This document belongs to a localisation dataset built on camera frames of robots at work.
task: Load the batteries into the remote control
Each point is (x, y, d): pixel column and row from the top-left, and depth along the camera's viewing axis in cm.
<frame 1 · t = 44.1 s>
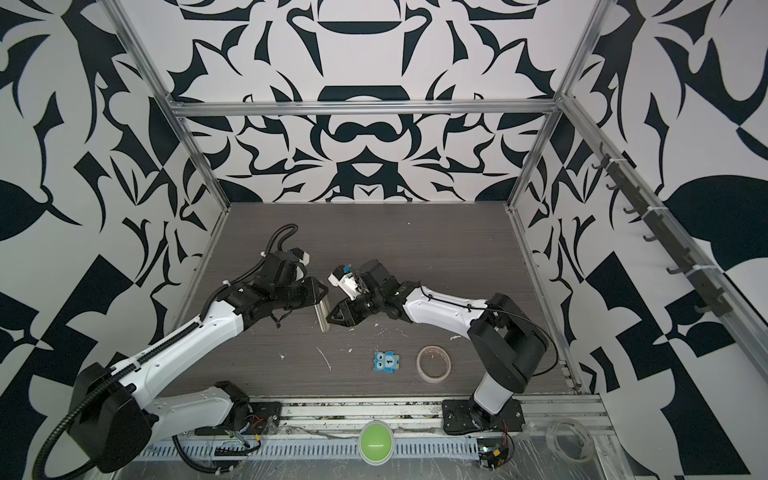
left hand: (328, 285, 80), fingers closed
right hand: (330, 318, 78), fingers open
blue owl figure: (386, 361, 83), point 2 cm above the table

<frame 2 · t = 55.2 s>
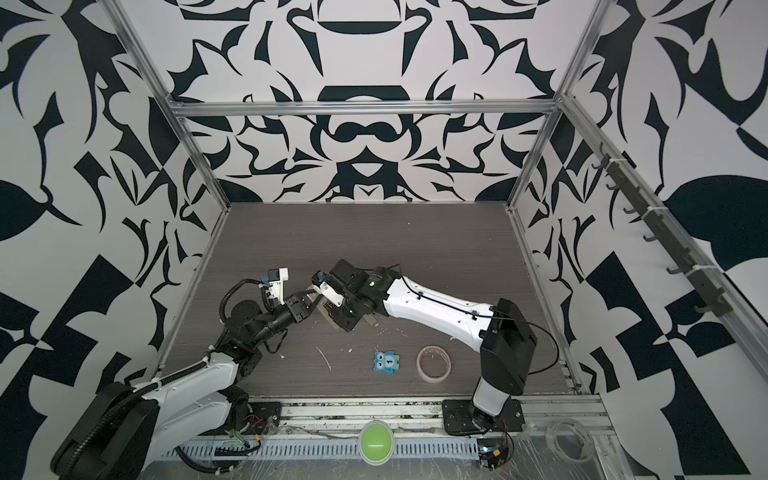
left hand: (324, 287, 76), fingers closed
right hand: (338, 312, 77), fingers closed
the named things where they were.

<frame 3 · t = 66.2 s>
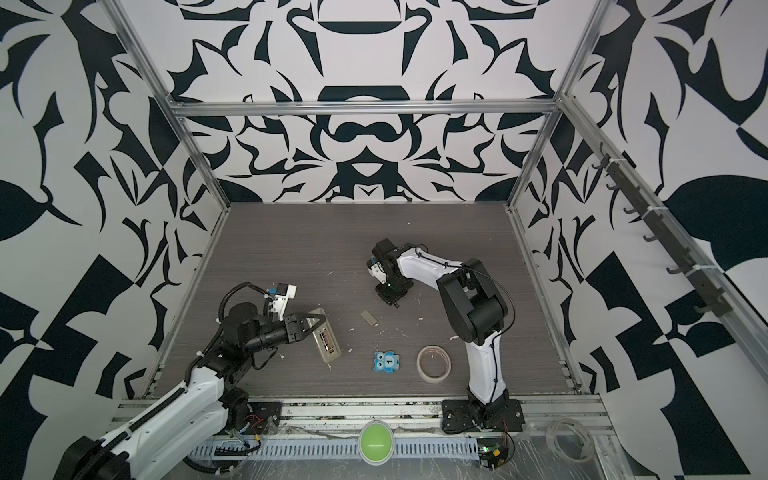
left hand: (324, 315, 75), fingers closed
right hand: (391, 294, 95), fingers closed
the named things where they were.

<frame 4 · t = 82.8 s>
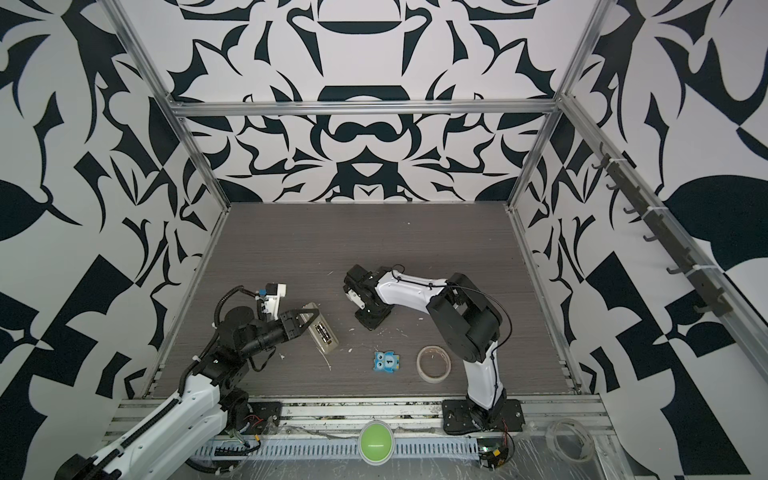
left hand: (318, 309, 76), fingers closed
right hand: (372, 318, 91), fingers open
the named things where they were.

